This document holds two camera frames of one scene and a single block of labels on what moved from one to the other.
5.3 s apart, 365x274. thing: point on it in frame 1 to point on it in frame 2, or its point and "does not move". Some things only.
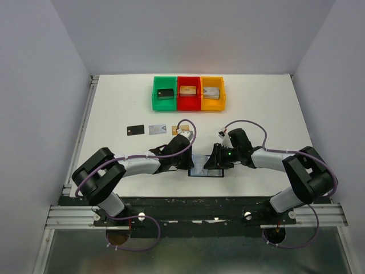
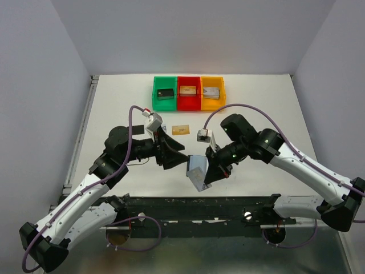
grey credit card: [136, 129] does not move
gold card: [183, 128] does not move
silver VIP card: [199, 161] to [197, 177]
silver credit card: [211, 92] does not move
